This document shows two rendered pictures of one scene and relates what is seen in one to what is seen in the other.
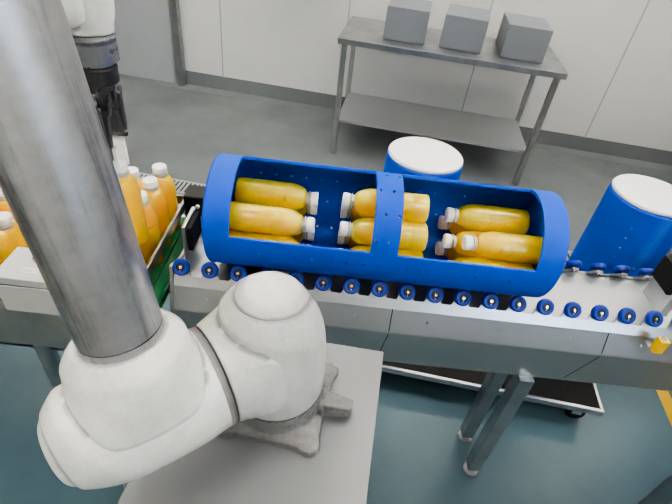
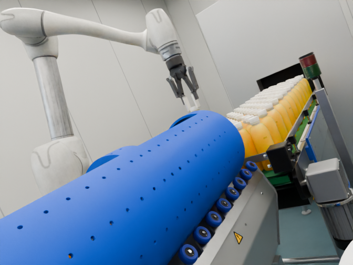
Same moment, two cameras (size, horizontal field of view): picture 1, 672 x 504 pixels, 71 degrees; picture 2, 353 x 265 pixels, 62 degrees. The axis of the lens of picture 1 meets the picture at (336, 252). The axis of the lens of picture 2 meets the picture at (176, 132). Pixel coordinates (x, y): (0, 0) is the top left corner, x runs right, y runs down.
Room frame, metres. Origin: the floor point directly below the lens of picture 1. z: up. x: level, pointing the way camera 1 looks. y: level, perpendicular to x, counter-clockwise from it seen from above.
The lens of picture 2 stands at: (1.56, -0.59, 1.27)
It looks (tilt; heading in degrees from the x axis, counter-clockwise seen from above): 4 degrees down; 125
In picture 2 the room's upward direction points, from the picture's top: 23 degrees counter-clockwise
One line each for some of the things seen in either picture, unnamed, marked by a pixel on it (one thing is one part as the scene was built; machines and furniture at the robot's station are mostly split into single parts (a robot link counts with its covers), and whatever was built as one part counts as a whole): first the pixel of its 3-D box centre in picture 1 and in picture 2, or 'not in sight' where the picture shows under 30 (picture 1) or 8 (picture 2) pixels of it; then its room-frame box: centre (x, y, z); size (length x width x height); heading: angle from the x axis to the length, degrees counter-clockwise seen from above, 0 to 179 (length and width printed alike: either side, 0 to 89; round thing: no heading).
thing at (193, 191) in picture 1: (197, 205); (280, 159); (1.20, 0.45, 0.95); 0.10 x 0.07 x 0.10; 2
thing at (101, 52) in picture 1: (92, 47); (170, 52); (0.91, 0.52, 1.50); 0.09 x 0.09 x 0.06
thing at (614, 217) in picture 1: (596, 284); not in sight; (1.53, -1.10, 0.59); 0.28 x 0.28 x 0.88
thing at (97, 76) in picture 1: (101, 85); (177, 68); (0.91, 0.52, 1.42); 0.08 x 0.07 x 0.09; 2
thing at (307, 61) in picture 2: not in sight; (308, 61); (1.35, 0.79, 1.23); 0.06 x 0.06 x 0.04
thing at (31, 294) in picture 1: (57, 282); not in sight; (0.70, 0.59, 1.05); 0.20 x 0.10 x 0.10; 92
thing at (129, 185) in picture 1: (127, 206); not in sight; (0.91, 0.52, 1.13); 0.07 x 0.07 x 0.19
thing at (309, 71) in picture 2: not in sight; (311, 71); (1.35, 0.79, 1.18); 0.06 x 0.06 x 0.05
